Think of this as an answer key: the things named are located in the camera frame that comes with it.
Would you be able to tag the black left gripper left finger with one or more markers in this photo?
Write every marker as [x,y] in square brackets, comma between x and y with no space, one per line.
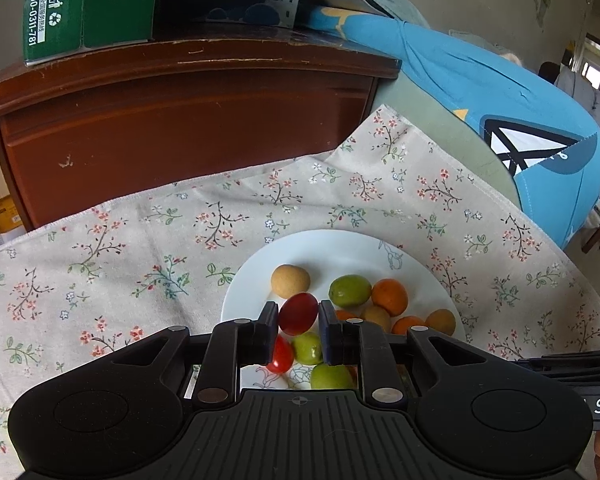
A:
[233,345]

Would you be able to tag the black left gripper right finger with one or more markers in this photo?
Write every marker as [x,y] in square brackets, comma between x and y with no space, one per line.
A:
[365,345]

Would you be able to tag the orange tangerine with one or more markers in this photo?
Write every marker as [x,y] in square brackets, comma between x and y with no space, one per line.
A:
[390,295]
[402,325]
[344,315]

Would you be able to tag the brown longan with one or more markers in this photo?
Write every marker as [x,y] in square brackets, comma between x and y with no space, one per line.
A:
[442,320]
[288,280]
[379,316]

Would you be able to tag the red cherry tomato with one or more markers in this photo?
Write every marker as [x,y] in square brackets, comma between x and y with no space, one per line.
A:
[283,356]
[298,314]

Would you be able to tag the large green jujube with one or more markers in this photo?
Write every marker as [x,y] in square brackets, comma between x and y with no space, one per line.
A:
[350,291]

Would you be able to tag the white ceramic plate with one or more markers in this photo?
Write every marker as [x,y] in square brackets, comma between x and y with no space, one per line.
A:
[328,255]

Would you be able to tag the floral tablecloth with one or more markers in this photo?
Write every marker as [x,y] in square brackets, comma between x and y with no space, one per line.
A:
[99,280]

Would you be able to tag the blue printed cushion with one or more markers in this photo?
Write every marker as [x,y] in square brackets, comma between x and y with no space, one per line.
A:
[547,142]

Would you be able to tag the brown wooden cabinet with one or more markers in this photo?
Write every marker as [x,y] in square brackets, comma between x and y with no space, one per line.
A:
[81,130]

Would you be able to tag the green cardboard box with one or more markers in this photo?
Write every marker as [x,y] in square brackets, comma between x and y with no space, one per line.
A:
[56,28]

